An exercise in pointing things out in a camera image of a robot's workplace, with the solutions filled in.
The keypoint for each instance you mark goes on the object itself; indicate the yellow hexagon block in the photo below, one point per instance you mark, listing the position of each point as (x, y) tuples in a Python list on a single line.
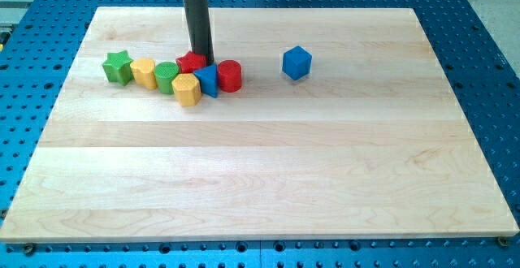
[(187, 89)]

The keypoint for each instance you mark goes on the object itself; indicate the red cylinder block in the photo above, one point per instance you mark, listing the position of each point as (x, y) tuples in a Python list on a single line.
[(229, 76)]

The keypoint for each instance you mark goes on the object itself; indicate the blue triangle block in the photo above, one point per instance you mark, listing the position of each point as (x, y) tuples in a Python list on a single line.
[(208, 80)]

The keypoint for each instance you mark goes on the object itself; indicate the blue cube block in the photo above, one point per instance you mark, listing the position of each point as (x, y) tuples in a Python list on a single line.
[(296, 63)]

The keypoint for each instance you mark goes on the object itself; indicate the red star block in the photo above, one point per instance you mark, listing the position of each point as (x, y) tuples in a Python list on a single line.
[(190, 62)]

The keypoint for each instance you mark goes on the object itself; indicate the green cylinder block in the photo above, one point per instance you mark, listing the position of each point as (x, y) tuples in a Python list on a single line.
[(165, 73)]

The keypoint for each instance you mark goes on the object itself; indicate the light wooden board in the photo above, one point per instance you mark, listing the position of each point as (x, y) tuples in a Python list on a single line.
[(371, 144)]

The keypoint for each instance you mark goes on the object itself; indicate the yellow heart block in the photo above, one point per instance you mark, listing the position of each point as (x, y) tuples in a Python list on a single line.
[(143, 72)]

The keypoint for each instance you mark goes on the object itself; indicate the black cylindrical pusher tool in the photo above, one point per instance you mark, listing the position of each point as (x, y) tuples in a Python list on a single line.
[(198, 21)]

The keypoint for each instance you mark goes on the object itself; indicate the green star block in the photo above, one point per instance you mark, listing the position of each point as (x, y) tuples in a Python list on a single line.
[(117, 67)]

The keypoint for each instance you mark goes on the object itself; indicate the blue perforated metal table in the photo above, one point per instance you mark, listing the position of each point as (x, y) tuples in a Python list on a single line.
[(481, 69)]

